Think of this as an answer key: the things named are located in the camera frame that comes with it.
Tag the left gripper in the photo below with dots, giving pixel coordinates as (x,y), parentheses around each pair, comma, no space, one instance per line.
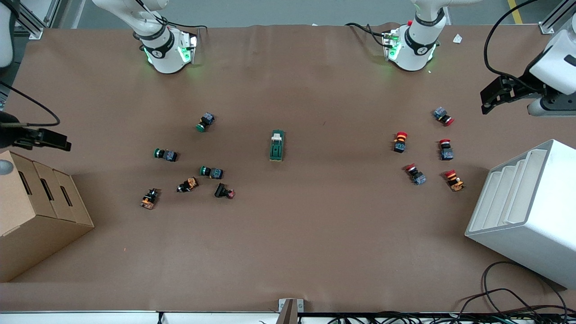
(527,86)

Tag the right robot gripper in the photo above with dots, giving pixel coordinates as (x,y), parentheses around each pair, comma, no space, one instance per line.
(9,133)

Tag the green terminal block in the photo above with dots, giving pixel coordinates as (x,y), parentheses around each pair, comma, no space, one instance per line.
(277,146)

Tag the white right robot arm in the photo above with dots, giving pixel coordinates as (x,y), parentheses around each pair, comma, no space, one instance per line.
(166,54)

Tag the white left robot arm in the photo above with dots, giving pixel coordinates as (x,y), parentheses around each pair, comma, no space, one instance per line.
(414,49)

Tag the red button grey block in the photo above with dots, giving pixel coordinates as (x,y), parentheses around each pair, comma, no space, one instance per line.
(418,178)
(446,154)
(441,113)

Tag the small white paper scrap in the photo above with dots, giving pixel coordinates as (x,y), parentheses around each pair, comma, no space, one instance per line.
(457,38)

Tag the brown cardboard box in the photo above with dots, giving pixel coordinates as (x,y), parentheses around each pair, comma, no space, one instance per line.
(36,234)

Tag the red button orange black block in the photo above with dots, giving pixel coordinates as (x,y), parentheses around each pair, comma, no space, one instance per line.
(399,144)

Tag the white stepped rack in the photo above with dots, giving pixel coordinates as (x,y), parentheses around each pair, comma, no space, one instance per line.
(531,234)

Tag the brown paper table cover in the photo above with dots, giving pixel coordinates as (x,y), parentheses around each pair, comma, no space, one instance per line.
(315,234)

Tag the aluminium frame post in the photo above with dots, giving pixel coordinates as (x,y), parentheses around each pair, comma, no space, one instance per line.
(33,30)
(546,28)

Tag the black switch orange block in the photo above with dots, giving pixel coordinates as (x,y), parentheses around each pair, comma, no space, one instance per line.
(189,183)
(148,200)

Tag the green push button switch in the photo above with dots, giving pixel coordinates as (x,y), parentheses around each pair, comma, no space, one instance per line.
(168,155)
(207,119)
(216,173)

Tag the black square switch red block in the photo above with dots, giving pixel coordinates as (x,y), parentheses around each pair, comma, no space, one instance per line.
(220,190)

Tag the aluminium post bracket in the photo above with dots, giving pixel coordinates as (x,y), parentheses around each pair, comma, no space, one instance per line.
(290,310)

